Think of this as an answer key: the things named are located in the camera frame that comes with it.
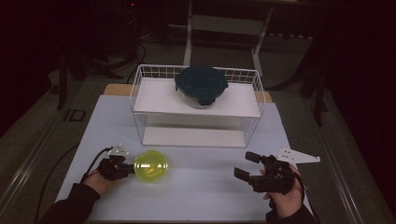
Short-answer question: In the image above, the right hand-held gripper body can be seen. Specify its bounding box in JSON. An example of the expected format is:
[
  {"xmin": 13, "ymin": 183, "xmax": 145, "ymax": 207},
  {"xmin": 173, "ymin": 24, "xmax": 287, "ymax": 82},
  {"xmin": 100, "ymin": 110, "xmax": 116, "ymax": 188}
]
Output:
[{"xmin": 247, "ymin": 146, "xmax": 321, "ymax": 196}]

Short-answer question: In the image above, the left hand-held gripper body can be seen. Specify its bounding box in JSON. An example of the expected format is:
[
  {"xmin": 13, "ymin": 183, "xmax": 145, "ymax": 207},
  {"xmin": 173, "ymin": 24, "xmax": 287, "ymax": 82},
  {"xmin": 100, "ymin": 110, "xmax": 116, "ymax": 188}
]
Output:
[{"xmin": 97, "ymin": 143, "xmax": 135, "ymax": 181}]

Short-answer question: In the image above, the green translucent container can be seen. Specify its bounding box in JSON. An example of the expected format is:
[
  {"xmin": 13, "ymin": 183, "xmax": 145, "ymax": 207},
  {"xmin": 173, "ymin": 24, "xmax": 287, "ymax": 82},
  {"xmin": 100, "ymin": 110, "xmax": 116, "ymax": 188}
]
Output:
[{"xmin": 134, "ymin": 149, "xmax": 169, "ymax": 184}]

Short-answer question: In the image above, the white wire shelf rack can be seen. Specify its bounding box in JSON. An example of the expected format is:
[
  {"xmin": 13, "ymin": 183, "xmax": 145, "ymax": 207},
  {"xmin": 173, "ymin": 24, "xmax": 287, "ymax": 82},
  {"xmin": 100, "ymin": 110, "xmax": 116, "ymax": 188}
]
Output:
[{"xmin": 130, "ymin": 63, "xmax": 266, "ymax": 148}]

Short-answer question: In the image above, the dark blue lidded container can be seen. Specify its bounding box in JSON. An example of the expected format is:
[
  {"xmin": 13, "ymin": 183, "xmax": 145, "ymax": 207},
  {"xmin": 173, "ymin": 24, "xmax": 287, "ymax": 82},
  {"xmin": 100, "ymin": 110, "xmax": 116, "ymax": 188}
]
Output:
[{"xmin": 174, "ymin": 64, "xmax": 229, "ymax": 109}]

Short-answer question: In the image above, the person's left hand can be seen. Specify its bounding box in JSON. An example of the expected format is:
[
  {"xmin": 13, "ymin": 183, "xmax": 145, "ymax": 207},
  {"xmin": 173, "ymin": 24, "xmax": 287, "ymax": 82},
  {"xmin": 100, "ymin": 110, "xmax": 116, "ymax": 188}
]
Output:
[{"xmin": 83, "ymin": 169, "xmax": 125, "ymax": 198}]

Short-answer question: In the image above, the person's right hand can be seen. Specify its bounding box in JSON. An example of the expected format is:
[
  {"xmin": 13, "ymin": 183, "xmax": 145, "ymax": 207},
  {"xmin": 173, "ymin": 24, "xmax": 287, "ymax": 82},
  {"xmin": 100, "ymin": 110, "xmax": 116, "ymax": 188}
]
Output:
[{"xmin": 260, "ymin": 164, "xmax": 304, "ymax": 220}]

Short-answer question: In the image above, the pale blue table cover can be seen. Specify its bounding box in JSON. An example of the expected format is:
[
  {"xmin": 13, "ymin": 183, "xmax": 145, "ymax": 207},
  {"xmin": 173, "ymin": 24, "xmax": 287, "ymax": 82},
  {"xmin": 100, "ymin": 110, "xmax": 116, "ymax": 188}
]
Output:
[{"xmin": 54, "ymin": 94, "xmax": 314, "ymax": 222}]

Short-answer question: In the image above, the black floor socket box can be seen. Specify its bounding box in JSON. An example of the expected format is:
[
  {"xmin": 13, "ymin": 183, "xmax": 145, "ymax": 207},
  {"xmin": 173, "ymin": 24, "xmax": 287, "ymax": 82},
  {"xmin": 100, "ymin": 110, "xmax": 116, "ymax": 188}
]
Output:
[{"xmin": 64, "ymin": 108, "xmax": 87, "ymax": 122}]

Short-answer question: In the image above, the black stand leg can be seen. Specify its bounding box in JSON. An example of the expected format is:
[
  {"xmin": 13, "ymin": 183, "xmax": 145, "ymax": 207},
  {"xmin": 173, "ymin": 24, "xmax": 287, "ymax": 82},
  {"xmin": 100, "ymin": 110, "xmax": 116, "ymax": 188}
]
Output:
[
  {"xmin": 300, "ymin": 71, "xmax": 330, "ymax": 127},
  {"xmin": 56, "ymin": 52, "xmax": 68, "ymax": 110}
]

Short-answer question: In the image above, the left hand-held gripper cable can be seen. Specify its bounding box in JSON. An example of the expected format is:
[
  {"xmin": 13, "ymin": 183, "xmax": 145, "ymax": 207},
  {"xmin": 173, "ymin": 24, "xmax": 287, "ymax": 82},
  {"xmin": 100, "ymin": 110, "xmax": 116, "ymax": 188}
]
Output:
[{"xmin": 79, "ymin": 147, "xmax": 114, "ymax": 185}]

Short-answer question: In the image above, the hand-held gripper cable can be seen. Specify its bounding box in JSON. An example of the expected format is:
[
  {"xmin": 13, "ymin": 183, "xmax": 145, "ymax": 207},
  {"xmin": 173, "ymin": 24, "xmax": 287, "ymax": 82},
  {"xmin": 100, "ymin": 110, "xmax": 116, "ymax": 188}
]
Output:
[
  {"xmin": 79, "ymin": 147, "xmax": 114, "ymax": 185},
  {"xmin": 289, "ymin": 170, "xmax": 321, "ymax": 224}
]

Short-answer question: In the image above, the right hand-held gripper cable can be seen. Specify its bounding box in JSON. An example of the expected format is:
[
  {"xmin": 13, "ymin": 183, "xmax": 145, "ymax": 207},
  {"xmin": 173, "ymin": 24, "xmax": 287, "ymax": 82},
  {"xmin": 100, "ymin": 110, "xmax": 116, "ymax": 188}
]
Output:
[{"xmin": 289, "ymin": 170, "xmax": 321, "ymax": 224}]

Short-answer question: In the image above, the black floor cable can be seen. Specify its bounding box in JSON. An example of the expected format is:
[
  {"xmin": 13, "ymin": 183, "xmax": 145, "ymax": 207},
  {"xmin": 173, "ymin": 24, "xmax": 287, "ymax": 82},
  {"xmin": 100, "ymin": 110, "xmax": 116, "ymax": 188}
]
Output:
[{"xmin": 33, "ymin": 142, "xmax": 80, "ymax": 224}]

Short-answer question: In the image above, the metal floor rail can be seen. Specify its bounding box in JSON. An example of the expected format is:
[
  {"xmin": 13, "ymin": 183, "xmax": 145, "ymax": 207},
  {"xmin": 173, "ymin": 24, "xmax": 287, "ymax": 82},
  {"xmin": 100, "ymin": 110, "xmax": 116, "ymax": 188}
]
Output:
[
  {"xmin": 0, "ymin": 115, "xmax": 64, "ymax": 208},
  {"xmin": 303, "ymin": 96, "xmax": 367, "ymax": 224}
]

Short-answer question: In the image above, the bundle of black cables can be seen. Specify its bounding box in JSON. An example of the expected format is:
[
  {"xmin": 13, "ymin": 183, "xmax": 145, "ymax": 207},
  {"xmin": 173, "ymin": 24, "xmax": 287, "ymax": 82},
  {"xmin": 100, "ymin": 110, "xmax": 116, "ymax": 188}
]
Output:
[{"xmin": 69, "ymin": 40, "xmax": 148, "ymax": 84}]

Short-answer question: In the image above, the white metal stand frame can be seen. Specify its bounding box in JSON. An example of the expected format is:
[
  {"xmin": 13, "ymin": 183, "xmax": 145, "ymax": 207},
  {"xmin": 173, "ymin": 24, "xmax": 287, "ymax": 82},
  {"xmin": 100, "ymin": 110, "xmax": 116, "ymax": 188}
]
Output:
[{"xmin": 182, "ymin": 0, "xmax": 275, "ymax": 77}]

